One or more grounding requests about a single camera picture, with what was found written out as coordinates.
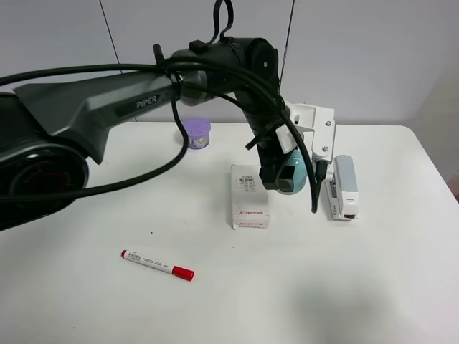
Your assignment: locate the black cable bundle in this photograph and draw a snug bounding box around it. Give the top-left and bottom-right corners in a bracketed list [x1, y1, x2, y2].
[0, 0, 327, 215]

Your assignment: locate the white and grey stapler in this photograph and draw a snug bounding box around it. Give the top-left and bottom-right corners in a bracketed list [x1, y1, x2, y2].
[325, 155, 360, 221]

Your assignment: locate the teal crank pencil sharpener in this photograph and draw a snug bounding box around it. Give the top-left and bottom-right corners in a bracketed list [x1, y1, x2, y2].
[277, 149, 308, 195]

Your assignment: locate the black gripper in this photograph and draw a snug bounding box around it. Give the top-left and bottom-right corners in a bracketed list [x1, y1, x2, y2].
[250, 113, 298, 194]

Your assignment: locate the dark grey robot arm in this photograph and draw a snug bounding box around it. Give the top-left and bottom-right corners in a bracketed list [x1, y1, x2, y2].
[1, 38, 300, 230]

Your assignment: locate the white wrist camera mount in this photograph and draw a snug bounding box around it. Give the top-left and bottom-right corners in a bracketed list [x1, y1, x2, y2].
[285, 102, 336, 164]

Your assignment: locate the white cardboard box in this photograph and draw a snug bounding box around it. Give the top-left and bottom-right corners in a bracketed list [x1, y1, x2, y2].
[230, 165, 270, 229]

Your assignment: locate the purple round container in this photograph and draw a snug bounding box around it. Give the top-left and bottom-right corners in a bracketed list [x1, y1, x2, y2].
[182, 118, 211, 150]

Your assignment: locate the red and white marker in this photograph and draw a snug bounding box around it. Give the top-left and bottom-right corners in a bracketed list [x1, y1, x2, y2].
[120, 250, 194, 282]

